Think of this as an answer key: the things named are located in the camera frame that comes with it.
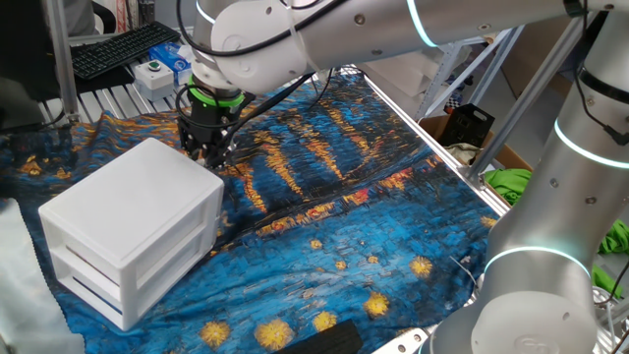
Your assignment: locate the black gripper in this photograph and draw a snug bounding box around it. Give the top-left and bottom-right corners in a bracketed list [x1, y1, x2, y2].
[177, 100, 242, 171]

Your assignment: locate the white plastic drawer cabinet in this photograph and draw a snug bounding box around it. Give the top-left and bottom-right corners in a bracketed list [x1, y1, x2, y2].
[37, 137, 226, 331]

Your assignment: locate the white plastic drawer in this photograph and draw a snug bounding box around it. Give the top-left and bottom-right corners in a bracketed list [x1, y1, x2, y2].
[53, 230, 217, 325]

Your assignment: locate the white emergency stop box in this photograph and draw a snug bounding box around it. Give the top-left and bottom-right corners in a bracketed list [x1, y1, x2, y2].
[133, 59, 176, 102]

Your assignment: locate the blue tissue pack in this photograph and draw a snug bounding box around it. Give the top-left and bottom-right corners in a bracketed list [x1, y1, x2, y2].
[147, 41, 196, 86]

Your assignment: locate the black keyboard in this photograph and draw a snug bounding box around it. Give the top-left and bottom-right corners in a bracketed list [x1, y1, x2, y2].
[70, 21, 182, 82]

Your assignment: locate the starry night painted tablecloth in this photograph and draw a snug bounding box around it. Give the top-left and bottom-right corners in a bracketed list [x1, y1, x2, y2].
[0, 73, 500, 354]

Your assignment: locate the black monitor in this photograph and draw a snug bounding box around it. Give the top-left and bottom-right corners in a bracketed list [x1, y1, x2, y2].
[0, 0, 65, 129]

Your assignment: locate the white foam block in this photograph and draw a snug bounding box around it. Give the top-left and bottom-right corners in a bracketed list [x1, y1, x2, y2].
[358, 48, 448, 99]

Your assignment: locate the pale grey cloth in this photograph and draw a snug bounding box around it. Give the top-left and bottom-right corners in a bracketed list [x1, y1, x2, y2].
[0, 196, 87, 354]

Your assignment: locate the black foam block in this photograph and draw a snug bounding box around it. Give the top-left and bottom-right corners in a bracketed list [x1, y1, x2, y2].
[274, 319, 365, 354]

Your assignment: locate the black plastic crate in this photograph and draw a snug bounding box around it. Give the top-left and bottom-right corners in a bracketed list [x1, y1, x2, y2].
[438, 102, 496, 148]

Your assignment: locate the grey metal shelf rack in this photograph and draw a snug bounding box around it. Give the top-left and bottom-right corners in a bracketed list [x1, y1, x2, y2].
[415, 24, 527, 119]

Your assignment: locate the brown cardboard box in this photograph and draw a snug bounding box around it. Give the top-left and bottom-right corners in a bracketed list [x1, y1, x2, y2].
[420, 115, 535, 206]

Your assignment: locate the green cloth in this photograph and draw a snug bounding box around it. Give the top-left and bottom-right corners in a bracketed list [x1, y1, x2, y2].
[592, 218, 629, 299]
[484, 168, 535, 206]

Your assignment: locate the large cardboard box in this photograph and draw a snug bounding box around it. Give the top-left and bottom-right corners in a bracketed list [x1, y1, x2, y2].
[500, 17, 591, 99]

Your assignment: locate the green flange ring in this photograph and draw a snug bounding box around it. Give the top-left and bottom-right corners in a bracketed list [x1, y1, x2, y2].
[188, 74, 246, 108]

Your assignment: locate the aluminium frame post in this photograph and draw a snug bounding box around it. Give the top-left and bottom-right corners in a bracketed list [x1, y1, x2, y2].
[466, 14, 589, 181]
[43, 0, 80, 117]

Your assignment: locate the aluminium table edge rail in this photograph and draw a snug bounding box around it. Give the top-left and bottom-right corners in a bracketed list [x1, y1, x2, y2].
[363, 78, 510, 217]

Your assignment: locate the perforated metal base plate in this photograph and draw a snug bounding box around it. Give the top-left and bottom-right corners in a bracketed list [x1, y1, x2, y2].
[372, 324, 443, 354]

